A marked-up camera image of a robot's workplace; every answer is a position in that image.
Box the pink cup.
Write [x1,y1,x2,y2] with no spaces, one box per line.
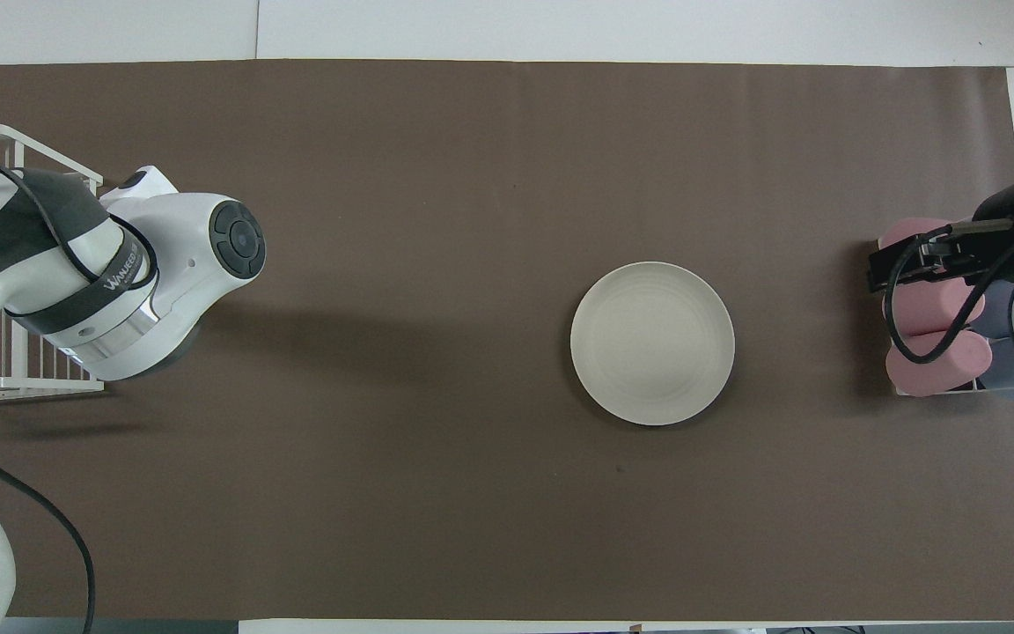
[878,217,953,258]
[885,330,994,398]
[887,280,986,340]

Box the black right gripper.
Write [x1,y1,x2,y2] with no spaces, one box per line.
[868,218,1014,296]

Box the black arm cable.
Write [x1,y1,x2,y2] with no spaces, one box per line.
[882,211,1014,441]
[0,154,158,634]

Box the blue cup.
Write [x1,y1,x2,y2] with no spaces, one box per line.
[982,339,1014,400]
[969,298,1014,341]

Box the brown table mat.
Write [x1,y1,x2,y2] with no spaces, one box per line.
[0,60,1014,622]

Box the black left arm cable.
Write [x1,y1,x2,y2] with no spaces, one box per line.
[0,154,158,634]

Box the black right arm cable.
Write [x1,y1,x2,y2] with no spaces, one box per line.
[882,211,1014,441]

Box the white cup rack, wooden rod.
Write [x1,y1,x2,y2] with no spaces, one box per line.
[878,238,1014,402]

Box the cream round plate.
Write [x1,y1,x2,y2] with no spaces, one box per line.
[570,261,736,427]

